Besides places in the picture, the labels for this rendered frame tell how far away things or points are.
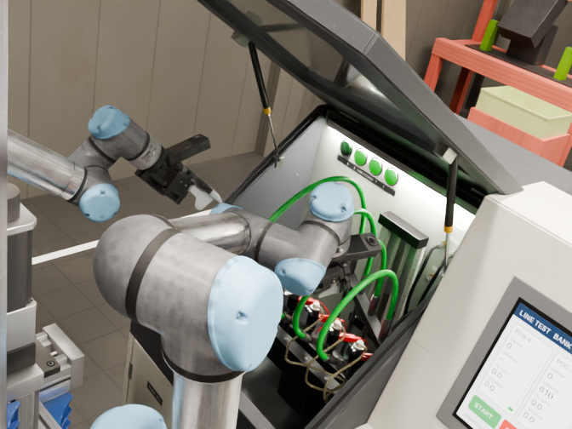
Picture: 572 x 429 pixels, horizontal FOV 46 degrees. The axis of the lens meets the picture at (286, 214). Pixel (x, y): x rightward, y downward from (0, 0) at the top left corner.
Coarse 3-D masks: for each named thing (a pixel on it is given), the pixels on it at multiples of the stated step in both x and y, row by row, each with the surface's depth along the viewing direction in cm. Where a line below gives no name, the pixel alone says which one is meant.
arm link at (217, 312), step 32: (160, 256) 73; (192, 256) 74; (224, 256) 74; (128, 288) 74; (160, 288) 72; (192, 288) 72; (224, 288) 71; (256, 288) 72; (160, 320) 73; (192, 320) 71; (224, 320) 70; (256, 320) 73; (192, 352) 74; (224, 352) 71; (256, 352) 75; (192, 384) 80; (224, 384) 80; (192, 416) 84; (224, 416) 85
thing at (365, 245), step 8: (352, 240) 132; (360, 240) 133; (368, 240) 133; (376, 240) 135; (352, 248) 130; (360, 248) 131; (368, 248) 132; (376, 248) 133; (352, 256) 130; (360, 256) 132; (368, 256) 133
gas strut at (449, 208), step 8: (456, 160) 126; (448, 168) 129; (456, 168) 128; (448, 176) 130; (456, 176) 130; (448, 184) 131; (448, 192) 133; (448, 200) 134; (448, 208) 136; (448, 216) 137; (448, 224) 139; (448, 232) 141; (448, 240) 143; (448, 248) 145; (448, 256) 147; (440, 280) 153
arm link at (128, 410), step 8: (120, 408) 107; (128, 408) 107; (136, 408) 107; (144, 408) 107; (104, 416) 105; (112, 416) 105; (120, 416) 105; (128, 416) 105; (136, 416) 106; (144, 416) 106; (152, 416) 106; (160, 416) 106; (96, 424) 104; (104, 424) 104; (112, 424) 104; (120, 424) 104; (128, 424) 104; (136, 424) 104; (144, 424) 104; (152, 424) 104; (160, 424) 105
